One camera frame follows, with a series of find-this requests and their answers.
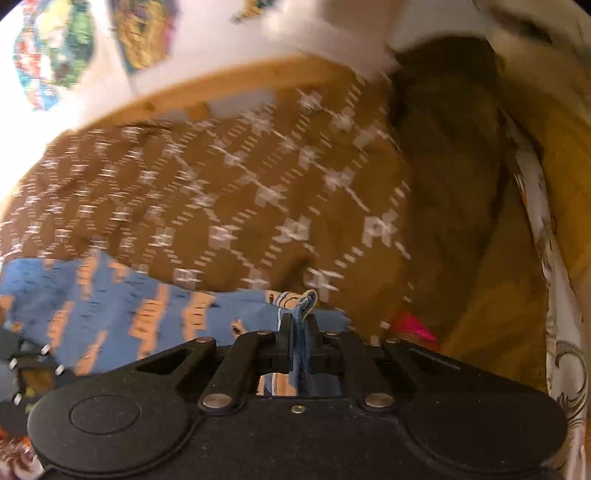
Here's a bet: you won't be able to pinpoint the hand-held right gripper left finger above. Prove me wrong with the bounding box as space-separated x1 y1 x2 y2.
107 314 294 414

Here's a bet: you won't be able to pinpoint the brown patterned blanket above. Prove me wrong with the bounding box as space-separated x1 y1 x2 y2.
0 39 546 365

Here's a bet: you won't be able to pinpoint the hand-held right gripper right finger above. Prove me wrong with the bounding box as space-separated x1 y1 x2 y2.
305 318 488 412

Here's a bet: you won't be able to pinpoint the wooden bed frame rail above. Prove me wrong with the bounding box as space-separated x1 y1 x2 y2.
69 53 358 136

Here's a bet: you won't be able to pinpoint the blue pants with orange print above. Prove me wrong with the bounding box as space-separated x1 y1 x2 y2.
0 256 348 398

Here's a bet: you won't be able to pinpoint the yellow purple swirl wall poster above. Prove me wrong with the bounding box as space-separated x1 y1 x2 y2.
110 0 182 75

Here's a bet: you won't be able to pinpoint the mustard yellow cloth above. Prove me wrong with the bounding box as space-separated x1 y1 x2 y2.
434 14 591 398

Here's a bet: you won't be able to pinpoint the white ornate print cloth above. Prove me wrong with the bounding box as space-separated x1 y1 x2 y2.
475 0 591 480

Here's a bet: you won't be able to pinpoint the dark green figure wall poster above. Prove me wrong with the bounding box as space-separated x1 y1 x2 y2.
229 0 269 25

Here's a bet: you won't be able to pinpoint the blue-edged cartoon wall poster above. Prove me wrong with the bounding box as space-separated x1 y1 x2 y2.
13 25 70 112

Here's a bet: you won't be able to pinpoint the bright pink object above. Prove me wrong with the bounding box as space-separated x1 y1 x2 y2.
392 311 438 344

